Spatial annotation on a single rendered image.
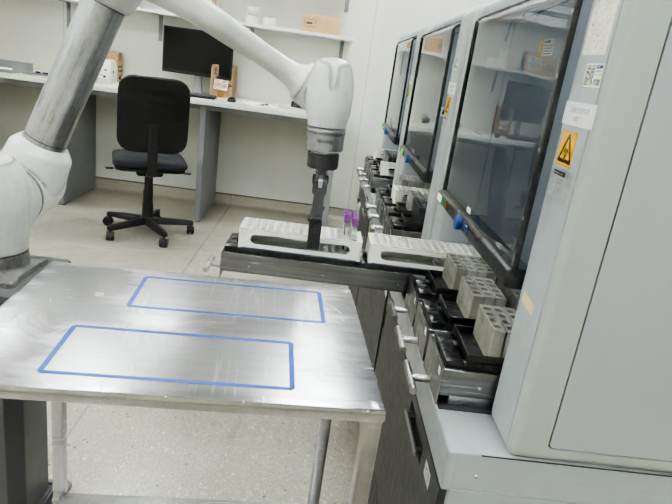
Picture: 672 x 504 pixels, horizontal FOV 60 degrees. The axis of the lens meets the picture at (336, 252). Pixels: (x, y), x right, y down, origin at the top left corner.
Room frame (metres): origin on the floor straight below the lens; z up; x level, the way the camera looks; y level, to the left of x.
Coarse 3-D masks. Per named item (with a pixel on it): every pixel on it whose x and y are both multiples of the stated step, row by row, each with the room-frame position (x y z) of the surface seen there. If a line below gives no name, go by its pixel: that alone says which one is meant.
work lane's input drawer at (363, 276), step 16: (224, 256) 1.31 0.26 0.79; (240, 256) 1.31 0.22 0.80; (256, 256) 1.31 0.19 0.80; (272, 256) 1.32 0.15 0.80; (288, 256) 1.33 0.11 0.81; (304, 256) 1.33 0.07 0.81; (240, 272) 1.31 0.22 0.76; (256, 272) 1.31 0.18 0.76; (272, 272) 1.31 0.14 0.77; (288, 272) 1.32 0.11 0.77; (304, 272) 1.32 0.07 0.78; (320, 272) 1.32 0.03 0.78; (336, 272) 1.32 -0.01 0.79; (352, 272) 1.32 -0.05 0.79; (368, 272) 1.33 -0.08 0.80; (384, 272) 1.33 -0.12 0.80; (400, 272) 1.34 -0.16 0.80; (416, 272) 1.34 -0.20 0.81; (384, 288) 1.33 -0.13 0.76; (400, 288) 1.33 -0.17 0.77
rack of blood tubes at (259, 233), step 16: (256, 224) 1.37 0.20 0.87; (272, 224) 1.39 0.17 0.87; (288, 224) 1.41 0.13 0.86; (304, 224) 1.43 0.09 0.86; (240, 240) 1.33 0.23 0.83; (256, 240) 1.42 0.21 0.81; (272, 240) 1.43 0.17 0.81; (288, 240) 1.43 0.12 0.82; (304, 240) 1.34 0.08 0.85; (320, 240) 1.34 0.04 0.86; (336, 240) 1.34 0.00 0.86; (352, 240) 1.35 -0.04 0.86; (336, 256) 1.34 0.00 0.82; (352, 256) 1.34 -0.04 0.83
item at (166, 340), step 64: (0, 320) 0.80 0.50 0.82; (64, 320) 0.83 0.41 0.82; (128, 320) 0.86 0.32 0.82; (192, 320) 0.89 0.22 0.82; (256, 320) 0.93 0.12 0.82; (320, 320) 0.97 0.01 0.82; (0, 384) 0.64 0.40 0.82; (64, 384) 0.66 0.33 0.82; (128, 384) 0.68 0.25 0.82; (192, 384) 0.70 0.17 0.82; (256, 384) 0.72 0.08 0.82; (320, 384) 0.75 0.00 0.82; (64, 448) 1.05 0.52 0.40; (320, 448) 1.12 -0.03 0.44
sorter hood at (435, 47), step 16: (432, 32) 2.32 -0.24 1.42; (448, 32) 1.81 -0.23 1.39; (432, 48) 2.04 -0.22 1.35; (448, 48) 1.74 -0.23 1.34; (416, 64) 2.33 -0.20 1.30; (432, 64) 1.99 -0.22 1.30; (448, 64) 1.73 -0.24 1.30; (416, 80) 2.28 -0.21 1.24; (432, 80) 1.93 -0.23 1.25; (416, 96) 2.21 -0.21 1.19; (432, 96) 1.88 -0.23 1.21; (416, 112) 2.15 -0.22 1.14; (432, 112) 1.83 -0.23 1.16; (416, 128) 2.09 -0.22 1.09; (432, 128) 1.78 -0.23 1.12; (416, 144) 2.03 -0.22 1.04; (432, 144) 1.73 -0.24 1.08; (416, 160) 1.93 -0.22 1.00
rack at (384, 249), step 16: (368, 240) 1.40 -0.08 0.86; (384, 240) 1.40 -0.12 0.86; (400, 240) 1.41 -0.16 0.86; (416, 240) 1.43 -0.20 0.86; (432, 240) 1.45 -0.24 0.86; (368, 256) 1.35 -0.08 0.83; (384, 256) 1.44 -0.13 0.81; (400, 256) 1.44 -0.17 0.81; (416, 256) 1.45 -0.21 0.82; (432, 256) 1.35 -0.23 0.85; (480, 256) 1.38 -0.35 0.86
